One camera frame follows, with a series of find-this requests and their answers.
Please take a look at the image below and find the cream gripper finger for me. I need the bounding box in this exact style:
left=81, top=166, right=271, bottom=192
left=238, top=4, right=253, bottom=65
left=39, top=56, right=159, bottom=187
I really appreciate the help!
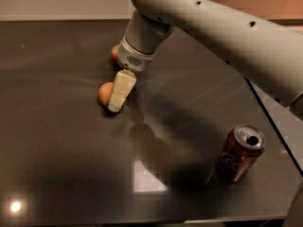
left=108, top=69, right=136, bottom=113

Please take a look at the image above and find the orange fruit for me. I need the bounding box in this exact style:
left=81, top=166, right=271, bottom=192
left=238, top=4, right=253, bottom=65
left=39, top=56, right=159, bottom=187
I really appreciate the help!
left=98, top=82, right=114, bottom=107

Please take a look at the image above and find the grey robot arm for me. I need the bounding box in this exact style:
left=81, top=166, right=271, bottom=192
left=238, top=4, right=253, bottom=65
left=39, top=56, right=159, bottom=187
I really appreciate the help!
left=117, top=0, right=303, bottom=116

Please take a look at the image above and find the red coke can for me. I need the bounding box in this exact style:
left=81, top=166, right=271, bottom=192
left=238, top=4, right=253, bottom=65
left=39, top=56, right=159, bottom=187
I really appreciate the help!
left=216, top=124, right=266, bottom=183

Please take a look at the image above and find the red apple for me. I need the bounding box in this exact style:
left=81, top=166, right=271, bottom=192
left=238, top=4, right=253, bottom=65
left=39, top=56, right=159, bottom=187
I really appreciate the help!
left=111, top=44, right=120, bottom=63

